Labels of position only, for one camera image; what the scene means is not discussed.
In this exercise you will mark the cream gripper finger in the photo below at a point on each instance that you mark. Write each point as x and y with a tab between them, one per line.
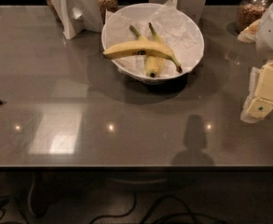
245	116
259	102

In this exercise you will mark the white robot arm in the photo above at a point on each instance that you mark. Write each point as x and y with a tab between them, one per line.
260	33

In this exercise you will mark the lower yellow banana pair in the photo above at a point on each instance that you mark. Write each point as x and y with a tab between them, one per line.
152	65

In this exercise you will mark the white paper bowl liner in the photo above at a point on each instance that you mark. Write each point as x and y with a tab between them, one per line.
176	31

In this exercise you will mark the white bowl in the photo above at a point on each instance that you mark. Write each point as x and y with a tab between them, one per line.
192	52

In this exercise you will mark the white paper bag left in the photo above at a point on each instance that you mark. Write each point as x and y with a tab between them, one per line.
78	15

